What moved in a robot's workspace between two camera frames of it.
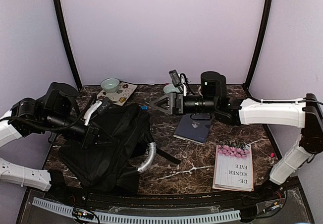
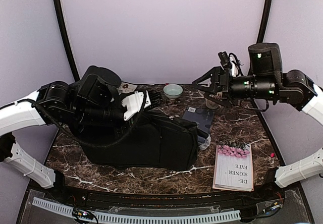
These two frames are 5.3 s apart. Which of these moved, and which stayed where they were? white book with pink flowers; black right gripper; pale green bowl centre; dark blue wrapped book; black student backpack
Moved: black student backpack; black right gripper
Stayed: white book with pink flowers; pale green bowl centre; dark blue wrapped book
